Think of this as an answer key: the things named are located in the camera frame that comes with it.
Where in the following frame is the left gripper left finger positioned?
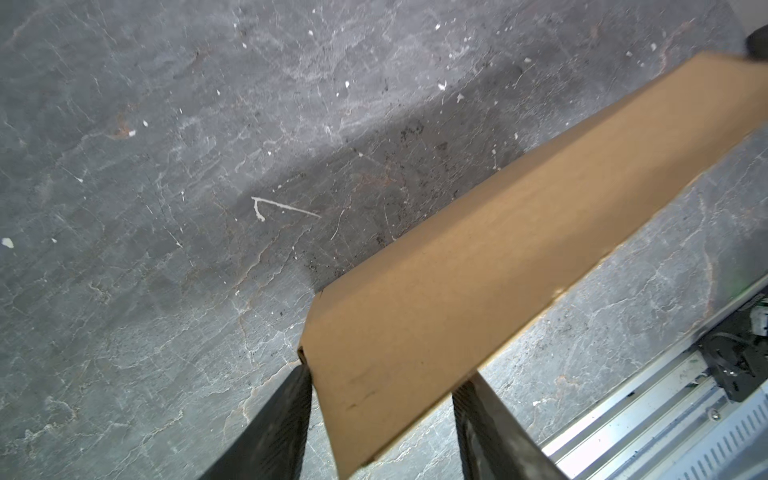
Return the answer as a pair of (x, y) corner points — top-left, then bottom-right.
(201, 365), (312, 480)

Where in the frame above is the aluminium mounting rail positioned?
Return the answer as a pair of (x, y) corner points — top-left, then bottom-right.
(539, 281), (768, 480)

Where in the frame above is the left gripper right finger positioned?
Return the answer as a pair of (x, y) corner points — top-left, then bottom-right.
(452, 373), (567, 480)

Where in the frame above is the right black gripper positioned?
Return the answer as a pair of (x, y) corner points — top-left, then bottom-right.
(745, 25), (768, 60)

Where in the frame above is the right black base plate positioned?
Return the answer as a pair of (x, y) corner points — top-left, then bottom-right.
(697, 287), (767, 402)

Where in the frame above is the brown cardboard box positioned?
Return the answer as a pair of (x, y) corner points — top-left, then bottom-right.
(299, 52), (767, 479)

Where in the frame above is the white cable duct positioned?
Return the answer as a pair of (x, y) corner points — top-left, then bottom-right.
(660, 392), (767, 479)

